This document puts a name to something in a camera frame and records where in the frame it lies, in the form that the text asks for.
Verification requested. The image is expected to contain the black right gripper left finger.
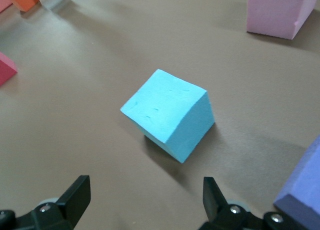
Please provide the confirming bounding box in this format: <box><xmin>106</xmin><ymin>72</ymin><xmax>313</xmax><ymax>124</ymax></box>
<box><xmin>0</xmin><ymin>174</ymin><xmax>91</xmax><ymax>230</ymax></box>

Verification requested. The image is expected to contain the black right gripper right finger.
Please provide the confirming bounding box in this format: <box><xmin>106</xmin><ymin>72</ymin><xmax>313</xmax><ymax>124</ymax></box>
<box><xmin>202</xmin><ymin>176</ymin><xmax>301</xmax><ymax>230</ymax></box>

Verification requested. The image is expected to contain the light blue foam block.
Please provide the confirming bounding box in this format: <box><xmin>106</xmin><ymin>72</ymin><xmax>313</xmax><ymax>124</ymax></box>
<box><xmin>119</xmin><ymin>69</ymin><xmax>216</xmax><ymax>164</ymax></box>

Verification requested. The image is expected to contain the brown table cover sheet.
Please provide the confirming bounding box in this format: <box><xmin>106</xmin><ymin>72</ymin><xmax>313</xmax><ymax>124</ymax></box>
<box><xmin>0</xmin><ymin>0</ymin><xmax>320</xmax><ymax>230</ymax></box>

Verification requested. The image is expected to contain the purple foam block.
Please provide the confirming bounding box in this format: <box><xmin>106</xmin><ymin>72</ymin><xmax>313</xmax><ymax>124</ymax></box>
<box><xmin>273</xmin><ymin>134</ymin><xmax>320</xmax><ymax>230</ymax></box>

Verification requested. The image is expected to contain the red foam block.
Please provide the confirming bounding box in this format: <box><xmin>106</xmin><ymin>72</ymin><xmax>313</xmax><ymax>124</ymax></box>
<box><xmin>0</xmin><ymin>51</ymin><xmax>19</xmax><ymax>87</ymax></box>

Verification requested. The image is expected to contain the pink foam block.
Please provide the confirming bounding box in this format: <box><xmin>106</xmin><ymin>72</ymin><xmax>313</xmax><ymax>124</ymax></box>
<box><xmin>246</xmin><ymin>0</ymin><xmax>316</xmax><ymax>41</ymax></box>

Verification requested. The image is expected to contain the pink plastic bin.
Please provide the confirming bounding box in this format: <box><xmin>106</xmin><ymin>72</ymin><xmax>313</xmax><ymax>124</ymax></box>
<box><xmin>0</xmin><ymin>0</ymin><xmax>13</xmax><ymax>13</ymax></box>

